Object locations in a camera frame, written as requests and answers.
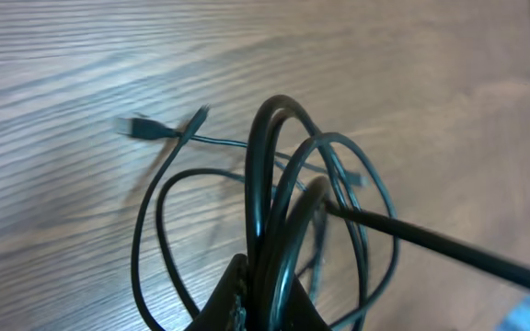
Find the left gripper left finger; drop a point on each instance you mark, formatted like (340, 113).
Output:
(225, 310)

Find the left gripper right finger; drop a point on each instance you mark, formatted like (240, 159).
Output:
(304, 313)

